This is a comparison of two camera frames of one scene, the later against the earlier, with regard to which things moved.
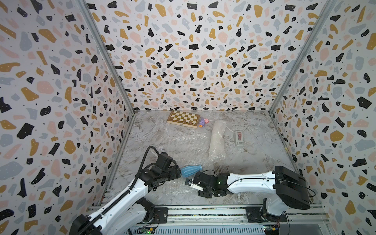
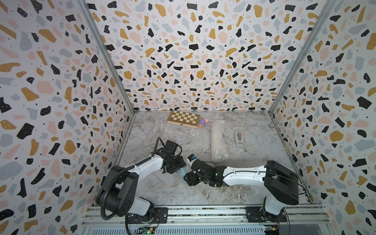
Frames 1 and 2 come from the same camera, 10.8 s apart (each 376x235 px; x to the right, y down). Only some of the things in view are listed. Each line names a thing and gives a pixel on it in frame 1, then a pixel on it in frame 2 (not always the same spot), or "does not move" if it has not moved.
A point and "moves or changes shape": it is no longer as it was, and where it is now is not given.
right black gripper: [200, 194] to [189, 177]
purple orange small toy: [201, 122] does not move
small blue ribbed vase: [187, 171] moves or changes shape
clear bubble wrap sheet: [217, 152] does not move
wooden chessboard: [184, 118] does not move
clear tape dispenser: [239, 138] does not move
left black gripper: [176, 172] to [181, 163]
